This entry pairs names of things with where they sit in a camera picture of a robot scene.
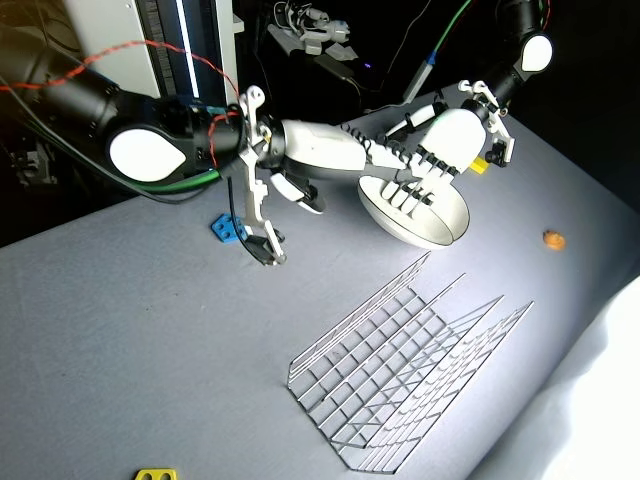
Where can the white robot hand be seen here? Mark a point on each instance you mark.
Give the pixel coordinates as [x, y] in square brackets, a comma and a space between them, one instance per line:
[320, 150]
[455, 137]

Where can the spare white robot hand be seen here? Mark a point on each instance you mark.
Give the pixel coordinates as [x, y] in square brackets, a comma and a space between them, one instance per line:
[315, 25]

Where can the small yellow block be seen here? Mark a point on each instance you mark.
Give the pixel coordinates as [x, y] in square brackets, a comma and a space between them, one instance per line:
[479, 166]

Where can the blue pentagon block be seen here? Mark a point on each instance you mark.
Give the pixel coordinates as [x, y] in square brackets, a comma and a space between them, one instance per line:
[222, 227]

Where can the orange swirl pastry toy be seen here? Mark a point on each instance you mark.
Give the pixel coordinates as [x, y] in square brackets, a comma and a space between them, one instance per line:
[555, 241]

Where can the white cabinet with light strip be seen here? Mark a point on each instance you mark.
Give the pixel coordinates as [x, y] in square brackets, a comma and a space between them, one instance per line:
[115, 40]

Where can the yellow flat block with holes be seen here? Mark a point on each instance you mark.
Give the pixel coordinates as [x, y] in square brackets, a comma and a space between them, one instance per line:
[155, 475]

